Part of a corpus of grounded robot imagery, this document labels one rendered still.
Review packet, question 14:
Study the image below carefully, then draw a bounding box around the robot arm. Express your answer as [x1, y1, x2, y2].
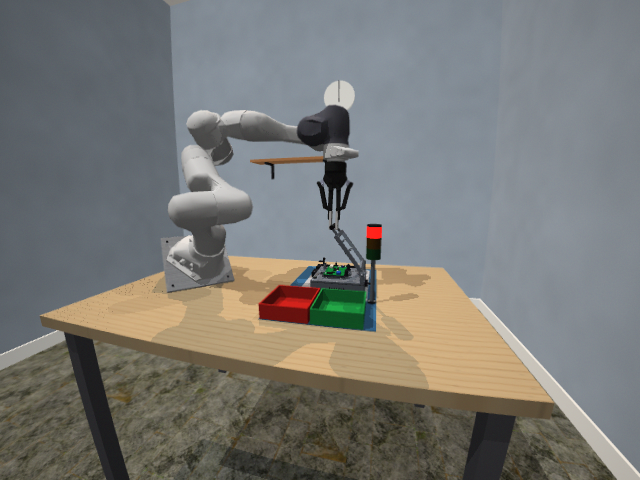
[166, 105, 359, 282]

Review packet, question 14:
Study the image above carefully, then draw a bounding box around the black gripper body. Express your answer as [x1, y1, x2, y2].
[323, 161, 347, 189]

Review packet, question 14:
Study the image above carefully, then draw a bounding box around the green bin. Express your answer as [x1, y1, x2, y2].
[310, 288, 366, 330]

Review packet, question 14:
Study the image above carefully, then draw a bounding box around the red open-top bin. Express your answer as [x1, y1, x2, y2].
[258, 285, 320, 324]

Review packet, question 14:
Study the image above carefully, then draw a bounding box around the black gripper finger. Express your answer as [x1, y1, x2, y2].
[317, 178, 334, 226]
[335, 179, 353, 230]

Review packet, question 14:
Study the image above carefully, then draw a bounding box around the green circuit board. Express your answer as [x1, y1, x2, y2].
[323, 264, 347, 276]

